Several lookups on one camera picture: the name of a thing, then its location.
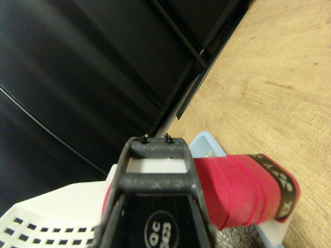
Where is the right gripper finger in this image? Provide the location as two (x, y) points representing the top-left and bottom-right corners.
(95, 132), (223, 248)

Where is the blue litter tray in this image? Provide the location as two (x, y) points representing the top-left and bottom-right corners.
(188, 131), (287, 248)

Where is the black curtain stand pole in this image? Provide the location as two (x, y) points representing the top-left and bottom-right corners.
(152, 0), (208, 70)

